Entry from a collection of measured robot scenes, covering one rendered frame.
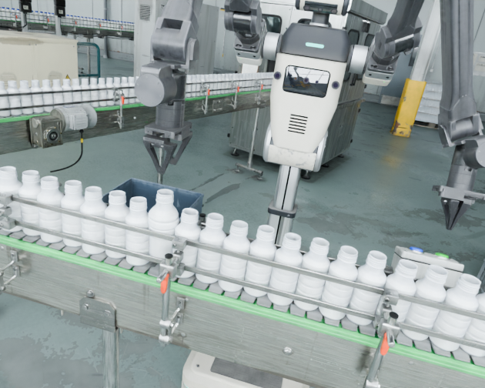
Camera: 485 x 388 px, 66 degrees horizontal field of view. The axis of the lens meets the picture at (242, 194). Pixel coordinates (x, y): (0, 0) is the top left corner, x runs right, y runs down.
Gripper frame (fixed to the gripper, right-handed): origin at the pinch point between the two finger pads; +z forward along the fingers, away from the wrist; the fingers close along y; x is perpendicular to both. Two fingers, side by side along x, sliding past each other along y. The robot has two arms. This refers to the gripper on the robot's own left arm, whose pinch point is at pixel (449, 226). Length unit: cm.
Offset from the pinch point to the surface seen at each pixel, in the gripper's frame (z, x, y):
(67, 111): -15, 83, -168
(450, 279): 11.8, -3.8, 1.6
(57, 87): -27, 88, -180
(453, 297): 13.1, -17.9, -2.5
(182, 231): 13, -19, -60
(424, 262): 9.3, -3.8, -4.8
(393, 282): 12.9, -18.0, -14.2
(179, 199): 13, 44, -84
